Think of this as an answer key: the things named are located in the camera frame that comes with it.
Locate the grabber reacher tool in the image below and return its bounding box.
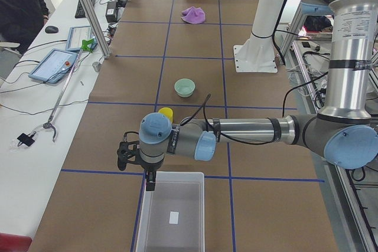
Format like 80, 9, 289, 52
43, 37, 95, 142

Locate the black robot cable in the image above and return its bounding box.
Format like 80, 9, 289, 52
180, 93, 284, 146

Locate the purple cloth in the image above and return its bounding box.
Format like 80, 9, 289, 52
181, 6, 206, 24

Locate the small black dongle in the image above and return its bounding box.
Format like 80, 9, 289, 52
17, 132, 36, 147

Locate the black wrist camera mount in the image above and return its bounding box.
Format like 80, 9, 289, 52
116, 141, 141, 171

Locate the black power adapter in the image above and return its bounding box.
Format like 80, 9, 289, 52
105, 1, 119, 23

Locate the blue teach pendant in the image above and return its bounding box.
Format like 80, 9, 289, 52
66, 25, 97, 52
28, 49, 78, 84

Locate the green ceramic bowl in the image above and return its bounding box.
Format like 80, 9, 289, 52
174, 78, 195, 98

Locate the black computer mouse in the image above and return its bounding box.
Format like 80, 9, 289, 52
45, 25, 59, 34

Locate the clear plastic bin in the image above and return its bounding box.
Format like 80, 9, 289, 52
135, 171, 206, 251

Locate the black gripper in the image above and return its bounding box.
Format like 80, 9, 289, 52
144, 164, 158, 191

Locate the white label in bin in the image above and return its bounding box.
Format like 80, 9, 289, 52
169, 211, 180, 224

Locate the red object corner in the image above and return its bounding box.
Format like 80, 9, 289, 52
1, 233, 32, 251

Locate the black keyboard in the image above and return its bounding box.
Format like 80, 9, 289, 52
74, 0, 97, 19

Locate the aluminium frame post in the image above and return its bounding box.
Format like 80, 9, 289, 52
79, 0, 110, 59

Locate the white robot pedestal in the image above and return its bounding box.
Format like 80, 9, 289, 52
233, 0, 287, 73

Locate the yellow plastic cup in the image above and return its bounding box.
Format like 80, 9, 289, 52
158, 107, 174, 123

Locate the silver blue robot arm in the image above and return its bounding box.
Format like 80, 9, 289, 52
135, 0, 377, 191

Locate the far blue teach pendant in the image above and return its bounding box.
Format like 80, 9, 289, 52
66, 25, 97, 52

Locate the near blue teach pendant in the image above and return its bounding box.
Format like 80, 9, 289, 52
28, 49, 78, 84

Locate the small metal cylinder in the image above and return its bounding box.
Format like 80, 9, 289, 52
92, 61, 102, 72

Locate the person in black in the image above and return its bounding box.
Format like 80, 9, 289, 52
1, 0, 49, 54

